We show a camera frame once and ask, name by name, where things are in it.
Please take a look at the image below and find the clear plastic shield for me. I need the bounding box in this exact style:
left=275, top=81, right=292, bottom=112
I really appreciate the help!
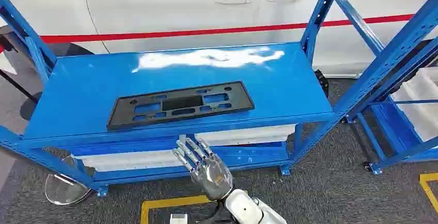
left=44, top=155, right=93, bottom=206

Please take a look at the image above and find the blue metal shelf rack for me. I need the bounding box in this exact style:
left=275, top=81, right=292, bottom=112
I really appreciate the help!
left=0, top=0, right=346, bottom=198

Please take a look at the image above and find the yellow floor tape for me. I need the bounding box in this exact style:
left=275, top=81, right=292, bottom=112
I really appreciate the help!
left=419, top=172, right=438, bottom=214
left=140, top=190, right=248, bottom=224

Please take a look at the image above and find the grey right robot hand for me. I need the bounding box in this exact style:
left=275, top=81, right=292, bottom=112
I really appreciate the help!
left=172, top=137, right=234, bottom=201

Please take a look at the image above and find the white plastic bin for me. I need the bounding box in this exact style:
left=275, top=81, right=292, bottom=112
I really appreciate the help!
left=390, top=67, right=438, bottom=143
left=195, top=124, right=296, bottom=147
left=73, top=149, right=192, bottom=173

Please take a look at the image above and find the white car body red stripe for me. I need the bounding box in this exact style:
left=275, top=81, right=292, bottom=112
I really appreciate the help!
left=0, top=0, right=438, bottom=77

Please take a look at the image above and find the blue metal rack frame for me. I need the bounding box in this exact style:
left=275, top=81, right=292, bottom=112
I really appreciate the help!
left=326, top=0, right=438, bottom=176

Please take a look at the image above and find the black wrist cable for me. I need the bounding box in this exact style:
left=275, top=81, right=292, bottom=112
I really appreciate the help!
left=200, top=201, right=225, bottom=224

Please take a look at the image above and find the black plastic slotted plate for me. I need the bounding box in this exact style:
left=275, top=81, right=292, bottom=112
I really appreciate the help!
left=106, top=81, right=256, bottom=131

